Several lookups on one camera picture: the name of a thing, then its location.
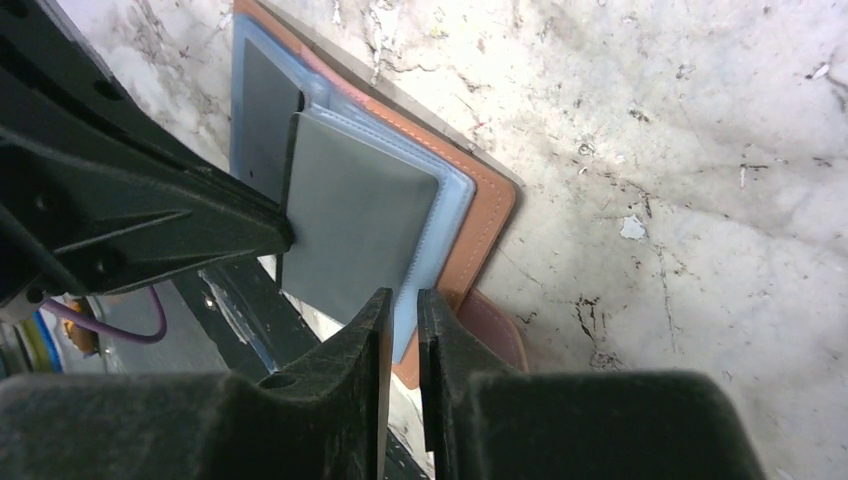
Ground brown leather card holder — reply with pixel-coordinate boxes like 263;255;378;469
234;1;528;371

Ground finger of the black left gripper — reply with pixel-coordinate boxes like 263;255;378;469
1;1;199;170
1;127;294;312

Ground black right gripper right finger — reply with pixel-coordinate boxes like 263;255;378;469
417;290;764;479

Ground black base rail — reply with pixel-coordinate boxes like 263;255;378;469
174;260;425;479

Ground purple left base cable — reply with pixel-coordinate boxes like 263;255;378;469
39;284;168;346

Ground grey card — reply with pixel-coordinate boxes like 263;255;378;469
282;113;439;323

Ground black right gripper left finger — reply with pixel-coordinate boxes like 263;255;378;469
1;288;392;479

